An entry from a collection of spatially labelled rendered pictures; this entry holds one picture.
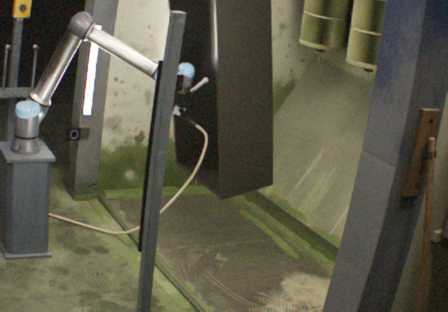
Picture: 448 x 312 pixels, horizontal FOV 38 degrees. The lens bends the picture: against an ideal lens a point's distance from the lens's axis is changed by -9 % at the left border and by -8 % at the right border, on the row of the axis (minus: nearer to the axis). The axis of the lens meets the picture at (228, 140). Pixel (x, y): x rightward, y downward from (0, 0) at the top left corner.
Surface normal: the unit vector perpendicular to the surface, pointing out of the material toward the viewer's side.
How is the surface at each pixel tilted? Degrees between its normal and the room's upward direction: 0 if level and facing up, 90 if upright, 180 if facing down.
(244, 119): 90
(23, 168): 90
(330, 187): 57
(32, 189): 90
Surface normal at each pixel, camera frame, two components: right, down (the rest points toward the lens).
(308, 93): -0.64, -0.50
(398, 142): -0.86, 0.03
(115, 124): 0.49, 0.33
